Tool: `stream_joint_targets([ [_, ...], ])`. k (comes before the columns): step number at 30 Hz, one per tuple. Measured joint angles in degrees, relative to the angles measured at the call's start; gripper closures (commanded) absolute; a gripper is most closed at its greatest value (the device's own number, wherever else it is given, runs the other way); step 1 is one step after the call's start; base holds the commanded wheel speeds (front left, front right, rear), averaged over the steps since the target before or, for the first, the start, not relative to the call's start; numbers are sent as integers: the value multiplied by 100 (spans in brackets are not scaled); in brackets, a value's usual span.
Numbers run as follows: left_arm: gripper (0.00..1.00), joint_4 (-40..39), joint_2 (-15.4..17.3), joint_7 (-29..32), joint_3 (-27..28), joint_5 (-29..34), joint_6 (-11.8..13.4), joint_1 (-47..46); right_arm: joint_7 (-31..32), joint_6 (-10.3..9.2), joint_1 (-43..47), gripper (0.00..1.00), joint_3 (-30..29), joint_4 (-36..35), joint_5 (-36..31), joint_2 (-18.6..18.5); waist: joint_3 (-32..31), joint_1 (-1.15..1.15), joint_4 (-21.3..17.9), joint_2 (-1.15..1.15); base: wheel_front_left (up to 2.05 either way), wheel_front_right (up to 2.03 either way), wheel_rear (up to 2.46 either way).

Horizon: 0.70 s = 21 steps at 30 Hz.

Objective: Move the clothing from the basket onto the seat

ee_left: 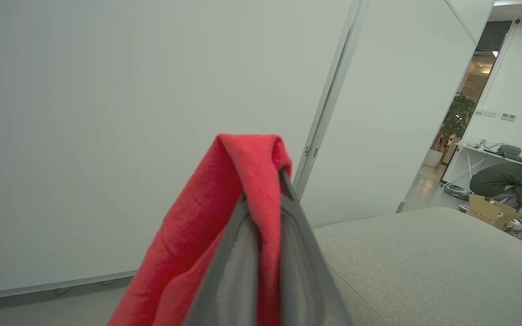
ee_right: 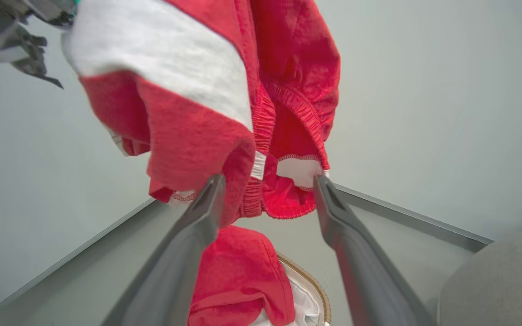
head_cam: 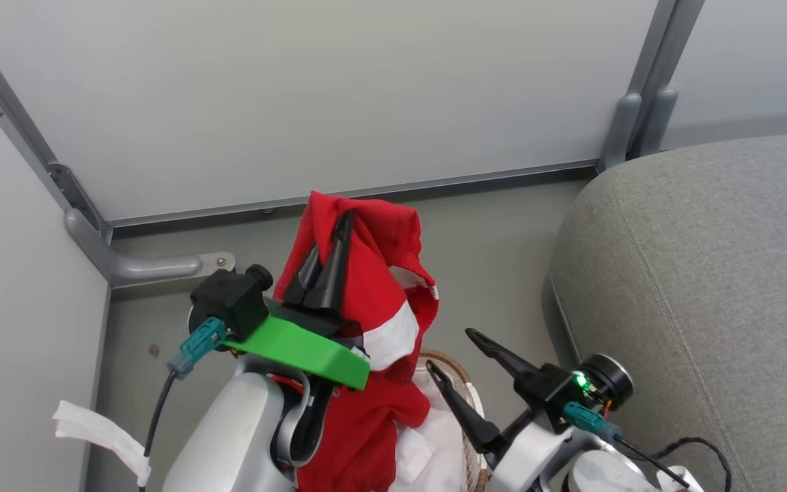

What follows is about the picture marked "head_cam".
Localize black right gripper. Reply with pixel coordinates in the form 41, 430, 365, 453
426, 328, 590, 452

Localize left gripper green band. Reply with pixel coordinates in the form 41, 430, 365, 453
226, 212, 371, 391

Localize red white clothing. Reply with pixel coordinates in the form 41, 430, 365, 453
272, 191, 440, 492

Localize white wicker-rimmed laundry basket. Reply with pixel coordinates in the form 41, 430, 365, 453
417, 350, 490, 492

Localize grey fabric sofa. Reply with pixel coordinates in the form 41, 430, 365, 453
542, 130, 787, 492

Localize white paper tag strip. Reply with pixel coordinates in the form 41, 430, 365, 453
52, 400, 152, 487

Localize short grey metal partition foot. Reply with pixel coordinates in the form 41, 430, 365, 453
600, 92, 643, 172
639, 85, 680, 156

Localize grey aluminium partition floor rail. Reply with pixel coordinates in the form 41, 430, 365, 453
108, 160, 600, 230

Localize teal plug black right cable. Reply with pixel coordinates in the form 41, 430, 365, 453
563, 402, 733, 492

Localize teal plug black cable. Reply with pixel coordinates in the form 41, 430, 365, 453
563, 402, 733, 492
138, 316, 229, 492

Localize teal plug black left cable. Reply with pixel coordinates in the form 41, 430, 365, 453
138, 316, 229, 492

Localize grey aluminium partition post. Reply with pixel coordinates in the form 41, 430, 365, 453
628, 0, 706, 95
0, 7, 109, 233

